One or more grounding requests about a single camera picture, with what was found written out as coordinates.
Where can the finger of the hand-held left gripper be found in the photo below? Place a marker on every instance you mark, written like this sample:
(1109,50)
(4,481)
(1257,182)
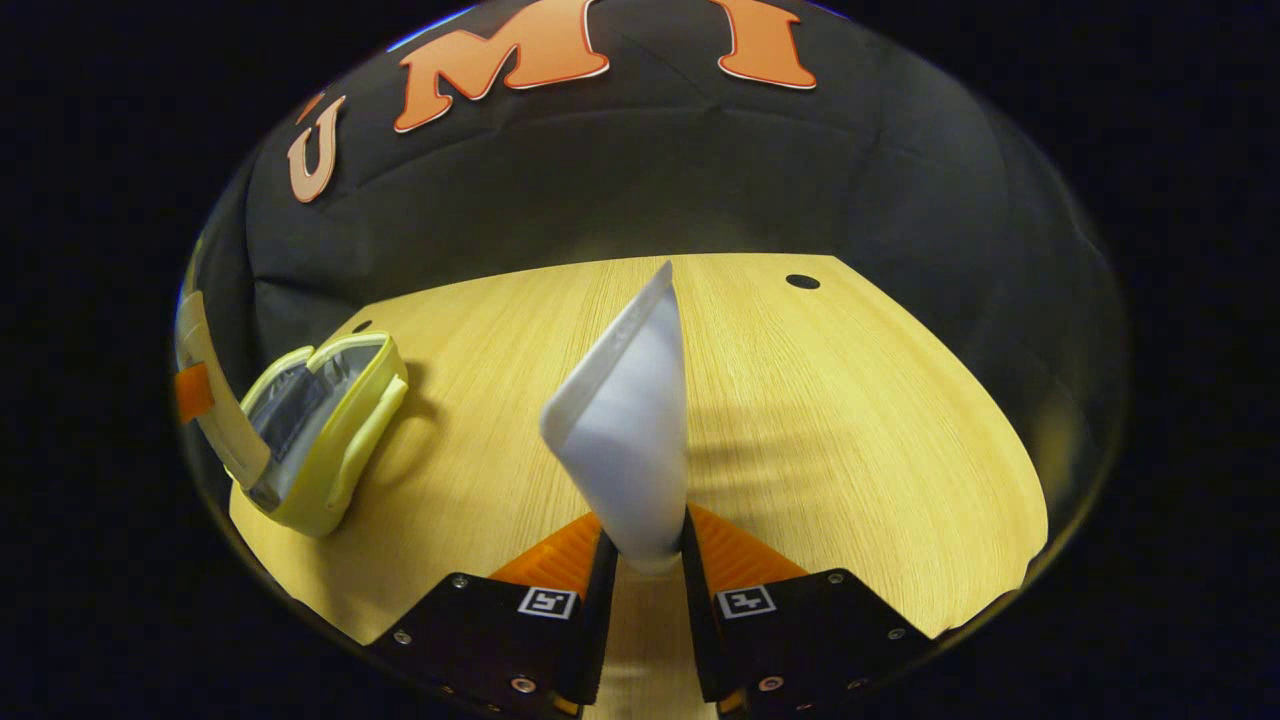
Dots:
(194,393)

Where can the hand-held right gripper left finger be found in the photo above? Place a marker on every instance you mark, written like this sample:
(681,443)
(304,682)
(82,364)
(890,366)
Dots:
(590,620)

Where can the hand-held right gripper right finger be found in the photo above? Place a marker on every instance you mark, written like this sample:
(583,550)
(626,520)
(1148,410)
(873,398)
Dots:
(705,620)

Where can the white squeeze tube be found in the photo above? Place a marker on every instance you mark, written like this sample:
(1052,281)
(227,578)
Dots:
(630,440)

